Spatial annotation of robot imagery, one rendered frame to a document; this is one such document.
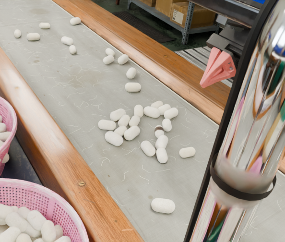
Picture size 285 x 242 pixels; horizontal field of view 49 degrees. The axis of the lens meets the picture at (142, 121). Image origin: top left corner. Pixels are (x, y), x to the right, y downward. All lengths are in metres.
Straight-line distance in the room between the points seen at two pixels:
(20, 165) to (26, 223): 0.19
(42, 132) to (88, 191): 0.16
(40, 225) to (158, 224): 0.16
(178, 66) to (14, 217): 0.54
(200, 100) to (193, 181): 0.24
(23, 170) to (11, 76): 0.22
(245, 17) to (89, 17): 0.89
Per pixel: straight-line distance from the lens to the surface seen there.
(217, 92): 0.74
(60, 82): 0.76
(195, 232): 0.16
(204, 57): 1.15
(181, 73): 0.79
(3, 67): 0.79
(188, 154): 0.57
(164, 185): 0.52
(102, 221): 0.44
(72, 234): 0.45
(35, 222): 0.47
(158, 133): 0.59
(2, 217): 0.49
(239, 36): 0.66
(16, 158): 0.66
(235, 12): 0.28
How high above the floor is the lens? 1.12
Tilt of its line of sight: 36 degrees down
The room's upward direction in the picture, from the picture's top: 7 degrees clockwise
